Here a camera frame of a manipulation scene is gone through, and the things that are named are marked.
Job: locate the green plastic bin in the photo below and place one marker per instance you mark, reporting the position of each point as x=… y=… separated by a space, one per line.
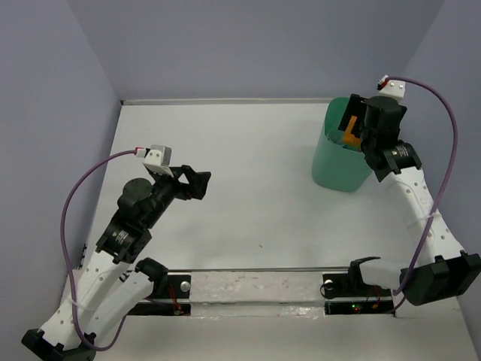
x=337 y=166

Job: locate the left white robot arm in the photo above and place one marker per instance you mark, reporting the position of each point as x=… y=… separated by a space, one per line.
x=114 y=280

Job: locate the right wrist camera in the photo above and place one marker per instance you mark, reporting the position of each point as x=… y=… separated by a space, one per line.
x=394 y=89

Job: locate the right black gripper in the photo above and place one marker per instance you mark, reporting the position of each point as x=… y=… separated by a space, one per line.
x=358 y=107

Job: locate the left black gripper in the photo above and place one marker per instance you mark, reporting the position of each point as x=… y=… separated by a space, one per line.
x=196 y=187

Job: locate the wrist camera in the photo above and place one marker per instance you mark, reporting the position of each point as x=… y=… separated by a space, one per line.
x=157 y=160
x=394 y=89

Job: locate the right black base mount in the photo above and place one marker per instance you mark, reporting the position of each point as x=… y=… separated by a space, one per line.
x=343 y=297

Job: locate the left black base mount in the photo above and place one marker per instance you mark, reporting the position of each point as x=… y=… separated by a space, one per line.
x=171 y=300

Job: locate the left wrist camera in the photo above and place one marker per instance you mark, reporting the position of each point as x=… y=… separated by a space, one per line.
x=157 y=160

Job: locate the small orange juice bottle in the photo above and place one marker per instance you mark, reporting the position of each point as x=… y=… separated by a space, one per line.
x=349 y=136

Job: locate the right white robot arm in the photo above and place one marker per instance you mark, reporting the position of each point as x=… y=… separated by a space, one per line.
x=441 y=268

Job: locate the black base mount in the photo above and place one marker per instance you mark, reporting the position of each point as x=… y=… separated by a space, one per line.
x=171 y=300
x=343 y=297

